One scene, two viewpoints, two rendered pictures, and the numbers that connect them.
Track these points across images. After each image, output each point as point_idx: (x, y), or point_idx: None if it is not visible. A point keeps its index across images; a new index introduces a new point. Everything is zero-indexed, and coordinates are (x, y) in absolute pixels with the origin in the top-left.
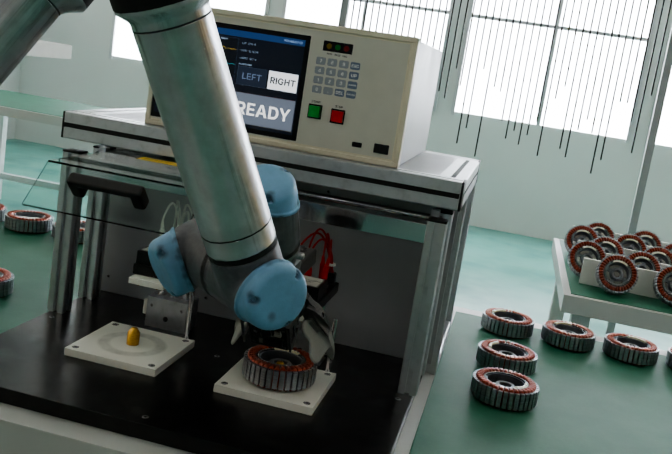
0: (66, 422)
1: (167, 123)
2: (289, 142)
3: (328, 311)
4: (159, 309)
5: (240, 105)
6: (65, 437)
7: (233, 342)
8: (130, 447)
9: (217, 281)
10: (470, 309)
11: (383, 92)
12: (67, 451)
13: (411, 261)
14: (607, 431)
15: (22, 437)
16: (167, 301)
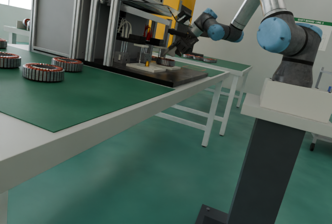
0: (189, 83)
1: (259, 1)
2: None
3: (130, 49)
4: (125, 56)
5: None
6: (197, 84)
7: (174, 56)
8: (198, 82)
9: (236, 34)
10: None
11: None
12: (196, 88)
13: (143, 31)
14: None
15: (193, 89)
16: (127, 53)
